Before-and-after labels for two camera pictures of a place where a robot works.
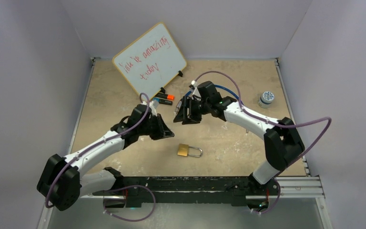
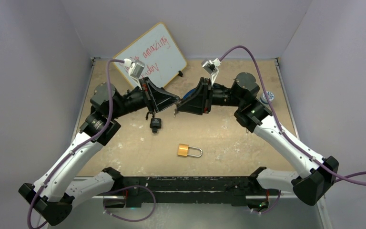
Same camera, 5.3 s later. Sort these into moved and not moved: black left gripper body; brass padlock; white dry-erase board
Moved: black left gripper body
Not moved: white dry-erase board; brass padlock
